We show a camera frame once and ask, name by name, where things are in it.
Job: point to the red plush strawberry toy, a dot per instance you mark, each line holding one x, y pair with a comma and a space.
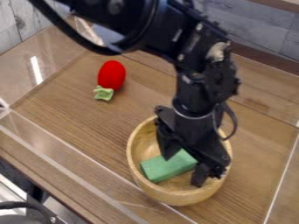
111, 78

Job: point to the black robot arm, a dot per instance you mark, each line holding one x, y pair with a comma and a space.
170, 29

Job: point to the green rectangular block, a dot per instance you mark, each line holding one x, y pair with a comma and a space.
159, 169

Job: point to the clear acrylic corner bracket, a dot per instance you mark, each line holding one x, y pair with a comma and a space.
87, 32

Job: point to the black stand base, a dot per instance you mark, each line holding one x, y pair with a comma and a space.
26, 211

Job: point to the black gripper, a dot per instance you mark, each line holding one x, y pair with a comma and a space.
193, 131

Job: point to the brown wooden bowl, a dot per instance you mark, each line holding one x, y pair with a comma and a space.
175, 191

